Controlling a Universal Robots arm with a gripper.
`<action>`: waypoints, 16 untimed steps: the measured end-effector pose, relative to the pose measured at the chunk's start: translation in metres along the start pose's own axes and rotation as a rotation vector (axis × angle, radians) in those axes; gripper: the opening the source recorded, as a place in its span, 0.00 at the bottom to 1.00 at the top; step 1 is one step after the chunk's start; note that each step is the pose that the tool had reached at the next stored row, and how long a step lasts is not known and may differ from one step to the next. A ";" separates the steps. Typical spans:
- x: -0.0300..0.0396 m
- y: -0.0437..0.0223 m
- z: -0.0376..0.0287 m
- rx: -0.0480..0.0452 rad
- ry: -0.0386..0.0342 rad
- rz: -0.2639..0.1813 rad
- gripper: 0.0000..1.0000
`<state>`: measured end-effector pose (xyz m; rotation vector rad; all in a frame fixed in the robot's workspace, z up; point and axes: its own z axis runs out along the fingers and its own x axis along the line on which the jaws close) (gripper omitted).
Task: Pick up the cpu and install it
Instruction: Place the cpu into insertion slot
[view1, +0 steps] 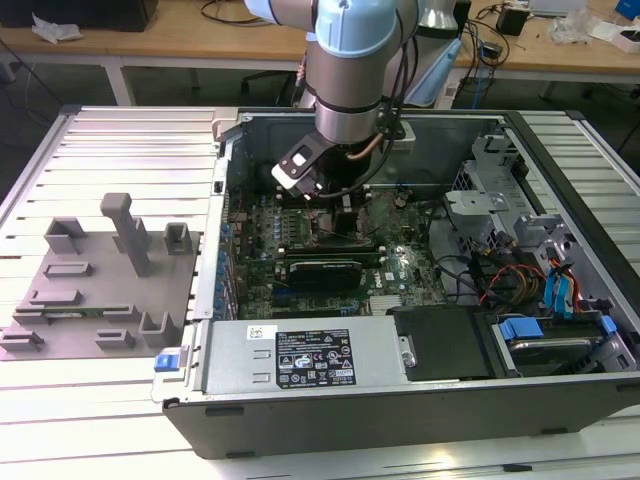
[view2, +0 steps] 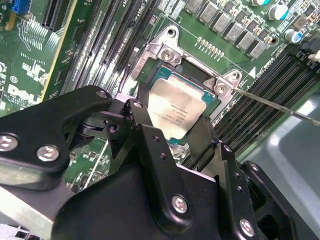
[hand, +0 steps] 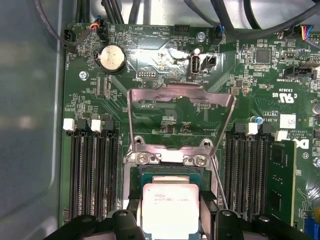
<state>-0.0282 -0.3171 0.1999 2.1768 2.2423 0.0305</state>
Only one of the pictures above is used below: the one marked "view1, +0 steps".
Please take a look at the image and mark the grey power supply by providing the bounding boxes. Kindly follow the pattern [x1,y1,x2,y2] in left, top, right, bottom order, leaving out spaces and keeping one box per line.
[202,317,410,397]

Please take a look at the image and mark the black RAM stick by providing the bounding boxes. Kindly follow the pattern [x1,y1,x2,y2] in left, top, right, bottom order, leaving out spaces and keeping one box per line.
[277,242,385,257]

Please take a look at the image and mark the wooden desk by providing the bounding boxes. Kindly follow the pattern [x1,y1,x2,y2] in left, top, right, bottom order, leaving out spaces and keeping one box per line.
[0,0,640,106]

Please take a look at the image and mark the green motherboard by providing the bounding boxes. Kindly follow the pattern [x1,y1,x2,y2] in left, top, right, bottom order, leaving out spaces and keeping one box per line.
[222,187,449,321]

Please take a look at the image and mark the crumpled white paper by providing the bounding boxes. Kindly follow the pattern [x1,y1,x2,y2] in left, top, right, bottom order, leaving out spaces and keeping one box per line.
[30,12,84,44]

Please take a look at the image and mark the red yellow wire bundle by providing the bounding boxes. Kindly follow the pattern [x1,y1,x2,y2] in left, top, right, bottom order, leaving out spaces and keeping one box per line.
[479,263,547,306]

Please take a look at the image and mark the open black PC case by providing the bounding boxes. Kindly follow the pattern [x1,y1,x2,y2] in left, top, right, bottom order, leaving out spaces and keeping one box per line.
[149,107,640,460]

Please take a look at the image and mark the large black box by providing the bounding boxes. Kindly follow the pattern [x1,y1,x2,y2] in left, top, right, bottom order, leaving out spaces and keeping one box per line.
[0,0,160,32]

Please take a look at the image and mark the silver hard disk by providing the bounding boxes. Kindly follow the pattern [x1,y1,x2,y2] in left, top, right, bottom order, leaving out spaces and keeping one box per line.
[507,335,599,377]

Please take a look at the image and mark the blue disk carrier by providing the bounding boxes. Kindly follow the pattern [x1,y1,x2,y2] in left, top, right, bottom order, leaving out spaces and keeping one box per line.
[492,313,619,346]

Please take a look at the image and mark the black wire bundle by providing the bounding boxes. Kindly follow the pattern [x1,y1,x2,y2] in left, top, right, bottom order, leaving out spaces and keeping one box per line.
[432,197,484,306]

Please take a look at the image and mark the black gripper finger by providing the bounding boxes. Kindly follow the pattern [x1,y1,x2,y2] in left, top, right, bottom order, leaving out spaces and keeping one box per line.
[335,197,359,236]

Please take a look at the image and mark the metal socket cover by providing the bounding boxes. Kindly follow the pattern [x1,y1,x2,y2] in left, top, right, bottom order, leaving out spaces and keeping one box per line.
[359,192,400,236]

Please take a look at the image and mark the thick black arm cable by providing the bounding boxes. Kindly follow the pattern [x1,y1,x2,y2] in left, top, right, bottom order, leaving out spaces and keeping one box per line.
[319,34,419,199]

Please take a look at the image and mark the blue flat wires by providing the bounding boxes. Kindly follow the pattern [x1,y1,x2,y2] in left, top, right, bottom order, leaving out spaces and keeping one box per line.
[543,263,582,321]

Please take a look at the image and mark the silver drive cage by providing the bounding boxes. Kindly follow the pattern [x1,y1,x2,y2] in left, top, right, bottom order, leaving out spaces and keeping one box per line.
[442,130,532,261]

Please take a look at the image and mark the small black box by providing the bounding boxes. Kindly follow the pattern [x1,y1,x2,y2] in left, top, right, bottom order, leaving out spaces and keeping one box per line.
[496,5,530,37]

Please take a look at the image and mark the CPU socket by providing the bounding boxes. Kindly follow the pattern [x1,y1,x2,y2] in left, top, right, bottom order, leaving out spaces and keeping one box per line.
[308,209,369,247]

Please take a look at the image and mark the white cardboard box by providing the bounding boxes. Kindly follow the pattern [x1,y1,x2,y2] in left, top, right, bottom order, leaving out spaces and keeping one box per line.
[589,19,640,54]

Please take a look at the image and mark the flat grey device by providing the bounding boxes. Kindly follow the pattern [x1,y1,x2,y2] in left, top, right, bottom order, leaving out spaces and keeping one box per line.
[528,0,587,14]

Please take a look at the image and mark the black graphics card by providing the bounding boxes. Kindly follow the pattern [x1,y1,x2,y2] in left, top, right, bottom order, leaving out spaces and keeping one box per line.
[287,258,364,291]

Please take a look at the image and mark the clear plastic bag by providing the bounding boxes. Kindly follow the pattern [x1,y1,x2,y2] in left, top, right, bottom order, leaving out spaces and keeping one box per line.
[547,9,594,46]

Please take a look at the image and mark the grey parts rack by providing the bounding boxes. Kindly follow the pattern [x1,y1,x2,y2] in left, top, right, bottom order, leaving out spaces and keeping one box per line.
[0,192,201,361]

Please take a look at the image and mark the silver chipset heatsink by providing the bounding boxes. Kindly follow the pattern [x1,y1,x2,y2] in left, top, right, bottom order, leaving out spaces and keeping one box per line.
[368,294,402,317]

